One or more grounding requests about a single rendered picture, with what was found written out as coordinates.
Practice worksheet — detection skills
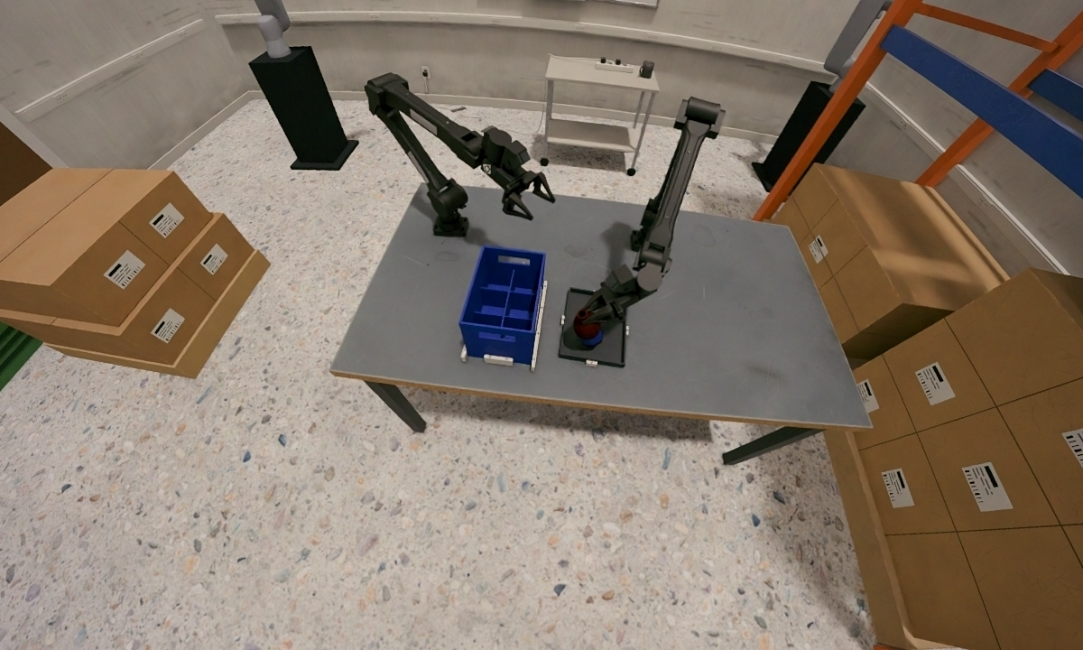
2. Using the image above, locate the blue plastic crate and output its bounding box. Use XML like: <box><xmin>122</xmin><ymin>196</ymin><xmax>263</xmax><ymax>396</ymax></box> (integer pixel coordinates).
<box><xmin>458</xmin><ymin>252</ymin><xmax>544</xmax><ymax>365</ymax></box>

